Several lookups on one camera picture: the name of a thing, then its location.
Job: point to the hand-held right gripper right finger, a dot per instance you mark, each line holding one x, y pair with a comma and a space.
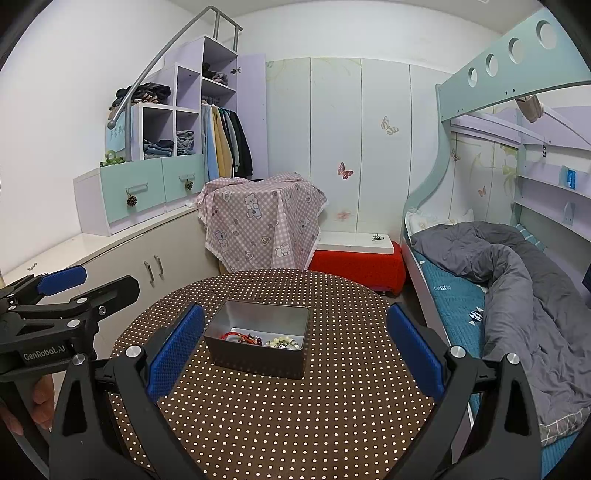
415, 350

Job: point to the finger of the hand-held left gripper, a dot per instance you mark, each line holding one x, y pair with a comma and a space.
115, 290
62, 279

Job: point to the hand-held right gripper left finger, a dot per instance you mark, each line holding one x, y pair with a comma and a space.
178, 353

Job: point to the grey metal box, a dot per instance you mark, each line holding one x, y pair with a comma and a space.
258, 362

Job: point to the person's left hand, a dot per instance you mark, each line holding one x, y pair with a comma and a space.
42, 401

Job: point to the beige cabinet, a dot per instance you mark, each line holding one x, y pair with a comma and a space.
161, 244

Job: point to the teal bed sheet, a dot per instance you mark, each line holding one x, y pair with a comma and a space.
452, 295

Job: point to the red ottoman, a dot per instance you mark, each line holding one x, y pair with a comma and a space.
360, 265

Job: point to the teal drawer unit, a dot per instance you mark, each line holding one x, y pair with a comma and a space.
138, 184

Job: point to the brown polka dot tablecloth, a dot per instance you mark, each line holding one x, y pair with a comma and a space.
277, 415

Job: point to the grey duvet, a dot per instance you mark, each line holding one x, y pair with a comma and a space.
521, 295

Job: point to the white board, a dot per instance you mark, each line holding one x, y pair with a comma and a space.
355, 241

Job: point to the white pillow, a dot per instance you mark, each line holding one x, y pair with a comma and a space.
420, 221

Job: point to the green plant ornament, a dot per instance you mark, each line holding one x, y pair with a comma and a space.
112, 159

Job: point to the folded jeans pile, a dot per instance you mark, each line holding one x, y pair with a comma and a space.
159, 147

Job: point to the pink flower sticker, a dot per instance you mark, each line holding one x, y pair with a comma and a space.
341, 214

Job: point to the pink checked bear cloth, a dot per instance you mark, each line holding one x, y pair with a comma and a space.
258, 217

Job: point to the grey metal handrail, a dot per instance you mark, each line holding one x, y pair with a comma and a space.
112, 123

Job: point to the folded grey clothes pile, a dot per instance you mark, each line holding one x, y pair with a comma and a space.
185, 141

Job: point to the hanging light blue garment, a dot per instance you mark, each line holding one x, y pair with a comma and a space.
211, 147

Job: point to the grey checked blanket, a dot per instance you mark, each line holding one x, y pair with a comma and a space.
572, 424

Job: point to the hanging black garment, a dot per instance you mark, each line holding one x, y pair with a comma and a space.
242, 145

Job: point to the pink butterfly sticker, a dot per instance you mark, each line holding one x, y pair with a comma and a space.
345, 170

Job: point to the pile of dark clothes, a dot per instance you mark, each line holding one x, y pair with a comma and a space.
143, 92

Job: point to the lilac cubby shelf unit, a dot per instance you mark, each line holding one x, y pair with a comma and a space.
251, 115

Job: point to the cream butterfly sticker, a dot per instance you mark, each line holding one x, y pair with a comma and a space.
389, 125

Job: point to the small blue box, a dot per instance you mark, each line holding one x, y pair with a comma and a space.
570, 179

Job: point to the folded dark clothes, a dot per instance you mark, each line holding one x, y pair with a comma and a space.
214, 71

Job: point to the white wardrobe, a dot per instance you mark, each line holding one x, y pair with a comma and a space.
360, 115

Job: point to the brown hanging pouch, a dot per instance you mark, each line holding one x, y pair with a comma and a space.
530, 107

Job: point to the lilac wall shelves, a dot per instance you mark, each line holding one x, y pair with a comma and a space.
545, 194

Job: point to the teal bunk bed frame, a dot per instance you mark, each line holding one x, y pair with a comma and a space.
498, 78

